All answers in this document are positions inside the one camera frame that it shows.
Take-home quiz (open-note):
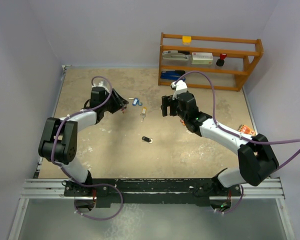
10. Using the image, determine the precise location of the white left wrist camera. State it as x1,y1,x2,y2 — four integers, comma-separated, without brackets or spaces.
91,78,110,89

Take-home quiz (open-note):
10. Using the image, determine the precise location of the blue tag key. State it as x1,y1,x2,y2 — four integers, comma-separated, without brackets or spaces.
129,97,139,106

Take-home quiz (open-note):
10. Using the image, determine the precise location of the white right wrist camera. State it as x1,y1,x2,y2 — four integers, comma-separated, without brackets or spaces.
170,80,188,99

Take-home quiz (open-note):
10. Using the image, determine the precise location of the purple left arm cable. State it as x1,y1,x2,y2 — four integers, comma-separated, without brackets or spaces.
51,76,125,222

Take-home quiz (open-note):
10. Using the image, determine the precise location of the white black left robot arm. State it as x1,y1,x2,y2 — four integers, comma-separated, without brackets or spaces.
38,86,129,196

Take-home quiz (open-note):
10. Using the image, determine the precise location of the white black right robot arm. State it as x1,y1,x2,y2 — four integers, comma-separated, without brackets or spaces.
160,92,279,196

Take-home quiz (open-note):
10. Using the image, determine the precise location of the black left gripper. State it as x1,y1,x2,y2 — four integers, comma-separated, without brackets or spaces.
100,89,128,114

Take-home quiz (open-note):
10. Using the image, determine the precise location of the wooden shelf rack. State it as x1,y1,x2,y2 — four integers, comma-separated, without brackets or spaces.
158,33,264,92

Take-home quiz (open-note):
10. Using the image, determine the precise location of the yellow lidded jar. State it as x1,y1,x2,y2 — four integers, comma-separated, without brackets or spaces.
182,36,192,46

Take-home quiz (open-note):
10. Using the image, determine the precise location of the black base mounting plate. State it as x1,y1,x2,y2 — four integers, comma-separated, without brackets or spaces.
61,178,242,208

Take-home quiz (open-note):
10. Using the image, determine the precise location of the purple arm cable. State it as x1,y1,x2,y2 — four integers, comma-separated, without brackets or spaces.
51,76,125,222
173,70,300,216

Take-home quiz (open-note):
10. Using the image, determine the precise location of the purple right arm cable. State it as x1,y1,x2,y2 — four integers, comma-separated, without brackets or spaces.
173,70,300,216

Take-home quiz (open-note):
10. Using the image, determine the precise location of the orange packet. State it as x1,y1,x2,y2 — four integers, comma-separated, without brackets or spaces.
238,124,256,136

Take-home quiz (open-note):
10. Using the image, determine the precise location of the grey stapler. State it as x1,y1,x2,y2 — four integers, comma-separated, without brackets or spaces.
161,50,191,67

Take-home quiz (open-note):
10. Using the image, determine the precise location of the blue black stapler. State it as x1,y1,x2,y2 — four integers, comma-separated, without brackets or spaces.
160,70,186,81

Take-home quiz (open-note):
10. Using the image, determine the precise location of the red black stamp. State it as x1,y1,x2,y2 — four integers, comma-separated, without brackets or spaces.
216,53,227,67

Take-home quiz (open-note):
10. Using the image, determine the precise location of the yellow tag key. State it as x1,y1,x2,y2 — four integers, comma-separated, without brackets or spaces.
140,107,147,123

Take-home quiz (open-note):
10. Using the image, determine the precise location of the black key fob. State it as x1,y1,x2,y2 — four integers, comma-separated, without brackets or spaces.
141,136,153,143

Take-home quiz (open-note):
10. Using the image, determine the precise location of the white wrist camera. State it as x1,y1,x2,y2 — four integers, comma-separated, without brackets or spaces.
91,78,110,89
170,80,188,99

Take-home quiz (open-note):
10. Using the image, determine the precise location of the white red cardboard box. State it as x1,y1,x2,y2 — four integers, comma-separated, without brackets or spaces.
191,52,213,65

